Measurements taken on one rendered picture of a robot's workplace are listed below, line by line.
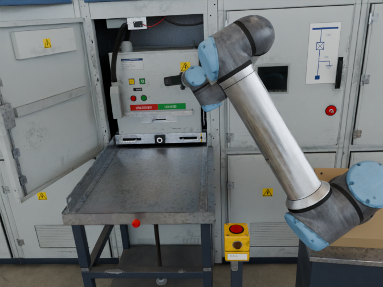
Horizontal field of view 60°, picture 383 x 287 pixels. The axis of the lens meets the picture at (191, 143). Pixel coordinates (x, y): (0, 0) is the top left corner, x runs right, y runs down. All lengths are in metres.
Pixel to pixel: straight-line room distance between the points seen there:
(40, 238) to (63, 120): 1.00
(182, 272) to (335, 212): 0.75
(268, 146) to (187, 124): 0.99
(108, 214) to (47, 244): 1.17
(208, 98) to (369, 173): 0.74
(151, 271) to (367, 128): 1.36
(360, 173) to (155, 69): 1.19
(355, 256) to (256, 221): 0.93
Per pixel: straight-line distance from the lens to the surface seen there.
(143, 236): 2.30
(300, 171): 1.05
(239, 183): 2.03
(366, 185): 1.14
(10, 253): 2.72
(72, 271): 2.53
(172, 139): 1.97
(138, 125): 1.99
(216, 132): 1.92
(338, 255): 1.35
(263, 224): 2.20
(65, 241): 2.47
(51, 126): 1.75
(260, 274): 2.34
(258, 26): 1.03
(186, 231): 2.24
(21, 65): 1.63
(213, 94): 1.54
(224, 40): 0.99
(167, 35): 2.61
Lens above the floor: 1.58
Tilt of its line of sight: 21 degrees down
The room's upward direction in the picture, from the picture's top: 3 degrees counter-clockwise
